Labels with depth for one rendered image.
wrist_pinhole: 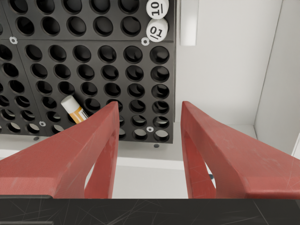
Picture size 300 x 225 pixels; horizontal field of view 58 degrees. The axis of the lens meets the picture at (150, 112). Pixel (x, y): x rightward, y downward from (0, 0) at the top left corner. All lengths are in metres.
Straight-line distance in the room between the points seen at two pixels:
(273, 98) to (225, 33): 0.07
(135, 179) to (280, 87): 0.32
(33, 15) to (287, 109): 0.18
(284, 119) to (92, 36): 0.15
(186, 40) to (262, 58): 0.07
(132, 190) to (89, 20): 0.38
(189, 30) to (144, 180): 0.31
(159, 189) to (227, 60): 0.30
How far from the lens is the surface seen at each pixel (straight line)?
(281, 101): 0.23
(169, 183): 0.48
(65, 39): 0.20
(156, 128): 0.22
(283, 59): 0.23
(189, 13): 0.23
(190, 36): 0.23
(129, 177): 0.49
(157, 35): 0.17
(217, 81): 0.27
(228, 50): 0.25
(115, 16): 0.18
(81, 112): 0.22
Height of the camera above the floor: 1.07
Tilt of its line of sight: 53 degrees down
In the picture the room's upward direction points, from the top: 167 degrees counter-clockwise
